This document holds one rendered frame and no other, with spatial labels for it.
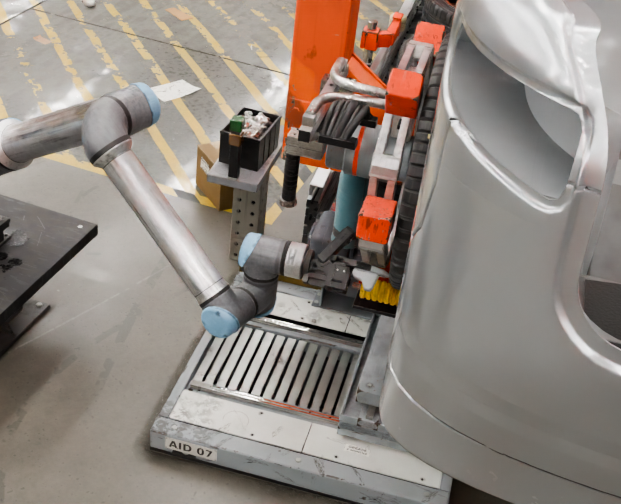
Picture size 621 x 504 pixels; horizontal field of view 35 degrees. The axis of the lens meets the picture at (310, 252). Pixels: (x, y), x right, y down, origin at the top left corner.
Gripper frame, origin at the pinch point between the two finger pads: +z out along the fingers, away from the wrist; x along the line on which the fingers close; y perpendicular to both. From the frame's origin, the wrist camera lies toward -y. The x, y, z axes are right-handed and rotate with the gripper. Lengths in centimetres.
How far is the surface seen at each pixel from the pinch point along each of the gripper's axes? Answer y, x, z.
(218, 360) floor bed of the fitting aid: 29, -53, -47
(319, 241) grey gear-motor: -13, -48, -25
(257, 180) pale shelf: -29, -56, -50
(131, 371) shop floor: 39, -52, -72
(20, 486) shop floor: 75, -15, -81
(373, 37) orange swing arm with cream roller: -121, -142, -38
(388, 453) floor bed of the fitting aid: 43, -37, 10
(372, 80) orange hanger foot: -64, -41, -20
